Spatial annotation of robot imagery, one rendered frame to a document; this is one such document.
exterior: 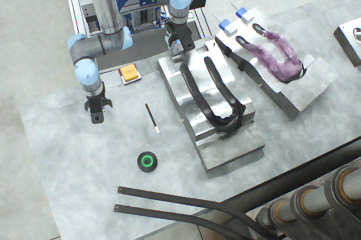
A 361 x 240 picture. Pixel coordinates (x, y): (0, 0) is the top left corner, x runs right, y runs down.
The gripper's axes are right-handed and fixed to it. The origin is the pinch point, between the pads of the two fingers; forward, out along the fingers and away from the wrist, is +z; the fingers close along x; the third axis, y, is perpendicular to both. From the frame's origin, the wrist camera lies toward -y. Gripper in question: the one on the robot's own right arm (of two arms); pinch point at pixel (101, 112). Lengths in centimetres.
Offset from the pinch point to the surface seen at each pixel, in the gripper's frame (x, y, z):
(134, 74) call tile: -15.5, 15.3, 0.9
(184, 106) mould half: -33.4, -4.6, -5.1
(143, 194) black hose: -12.4, -35.6, -0.9
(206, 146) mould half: -39.5, -20.9, -1.5
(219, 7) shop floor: -83, 103, 85
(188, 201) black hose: -28, -42, -5
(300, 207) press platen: -55, -53, -45
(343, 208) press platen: -55, -57, -69
